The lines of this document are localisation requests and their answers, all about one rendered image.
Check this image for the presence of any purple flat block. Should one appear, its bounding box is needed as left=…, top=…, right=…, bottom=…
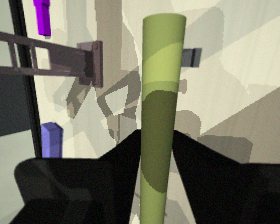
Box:
left=33, top=0, right=51, bottom=36

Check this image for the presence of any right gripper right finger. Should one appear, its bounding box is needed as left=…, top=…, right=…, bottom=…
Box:
left=172, top=130, right=280, bottom=224

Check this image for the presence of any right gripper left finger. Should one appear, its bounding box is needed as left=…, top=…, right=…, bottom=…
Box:
left=14, top=129, right=141, bottom=224

